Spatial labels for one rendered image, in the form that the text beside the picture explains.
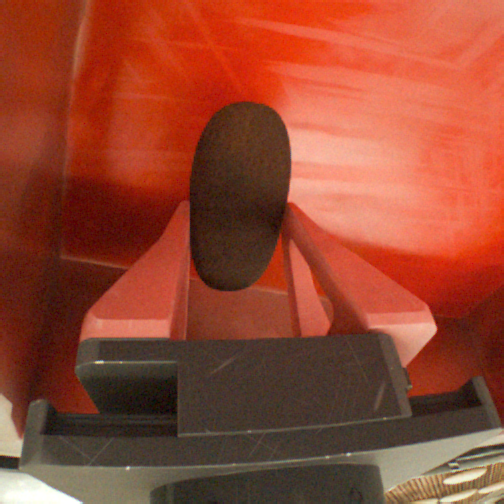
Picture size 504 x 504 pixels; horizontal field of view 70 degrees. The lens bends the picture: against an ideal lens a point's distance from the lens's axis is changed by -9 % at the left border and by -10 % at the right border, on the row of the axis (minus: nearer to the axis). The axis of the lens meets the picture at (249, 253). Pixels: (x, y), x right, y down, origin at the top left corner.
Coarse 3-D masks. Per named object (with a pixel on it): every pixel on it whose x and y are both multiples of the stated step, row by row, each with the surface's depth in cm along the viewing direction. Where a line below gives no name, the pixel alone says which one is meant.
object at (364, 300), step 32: (288, 224) 15; (288, 256) 15; (320, 256) 12; (352, 256) 11; (288, 288) 15; (352, 288) 10; (384, 288) 10; (320, 320) 14; (352, 320) 10; (384, 320) 9; (416, 320) 9; (416, 352) 10
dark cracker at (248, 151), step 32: (224, 128) 12; (256, 128) 12; (224, 160) 13; (256, 160) 13; (288, 160) 14; (192, 192) 14; (224, 192) 14; (256, 192) 14; (288, 192) 15; (192, 224) 16; (224, 224) 15; (256, 224) 15; (192, 256) 17; (224, 256) 16; (256, 256) 17; (224, 288) 19
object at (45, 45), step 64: (0, 0) 5; (64, 0) 8; (0, 64) 5; (64, 64) 10; (0, 128) 6; (64, 128) 13; (0, 192) 7; (0, 256) 8; (0, 320) 9; (64, 320) 17; (192, 320) 20; (256, 320) 22; (448, 320) 29; (0, 384) 10; (64, 384) 16; (448, 384) 24; (0, 448) 14
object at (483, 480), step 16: (464, 464) 53; (480, 464) 53; (496, 464) 61; (416, 480) 55; (432, 480) 57; (480, 480) 66; (496, 480) 71; (400, 496) 60; (416, 496) 62; (432, 496) 66; (480, 496) 79
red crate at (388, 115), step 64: (128, 0) 11; (192, 0) 12; (256, 0) 12; (320, 0) 12; (384, 0) 12; (448, 0) 12; (128, 64) 13; (192, 64) 13; (256, 64) 14; (320, 64) 14; (384, 64) 14; (448, 64) 14; (128, 128) 15; (192, 128) 15; (320, 128) 16; (384, 128) 16; (448, 128) 16; (64, 192) 17; (128, 192) 17; (320, 192) 18; (384, 192) 19; (448, 192) 19; (64, 256) 20; (128, 256) 21; (384, 256) 23; (448, 256) 23
